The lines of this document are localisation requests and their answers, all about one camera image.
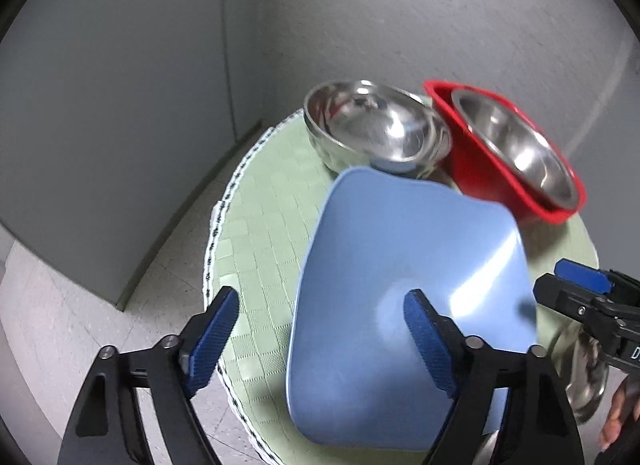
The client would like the person's hand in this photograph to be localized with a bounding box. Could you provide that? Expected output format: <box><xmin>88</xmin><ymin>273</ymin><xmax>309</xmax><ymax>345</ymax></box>
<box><xmin>599</xmin><ymin>375</ymin><xmax>640</xmax><ymax>451</ymax></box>

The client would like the red plastic basin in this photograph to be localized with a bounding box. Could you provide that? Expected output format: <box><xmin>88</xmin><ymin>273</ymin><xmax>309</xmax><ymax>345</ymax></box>
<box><xmin>423</xmin><ymin>80</ymin><xmax>587</xmax><ymax>225</ymax></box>

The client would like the grey cabinet panel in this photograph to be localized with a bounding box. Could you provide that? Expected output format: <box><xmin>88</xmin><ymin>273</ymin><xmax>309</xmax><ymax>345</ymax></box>
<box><xmin>1</xmin><ymin>0</ymin><xmax>262</xmax><ymax>309</ymax></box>

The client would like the large steel bowl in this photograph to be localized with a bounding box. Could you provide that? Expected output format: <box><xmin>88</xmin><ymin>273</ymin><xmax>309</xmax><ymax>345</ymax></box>
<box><xmin>451</xmin><ymin>88</ymin><xmax>580</xmax><ymax>212</ymax></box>

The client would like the blue square plastic bowl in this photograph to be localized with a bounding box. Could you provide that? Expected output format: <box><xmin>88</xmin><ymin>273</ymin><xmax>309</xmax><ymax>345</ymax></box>
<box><xmin>285</xmin><ymin>167</ymin><xmax>537</xmax><ymax>451</ymax></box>

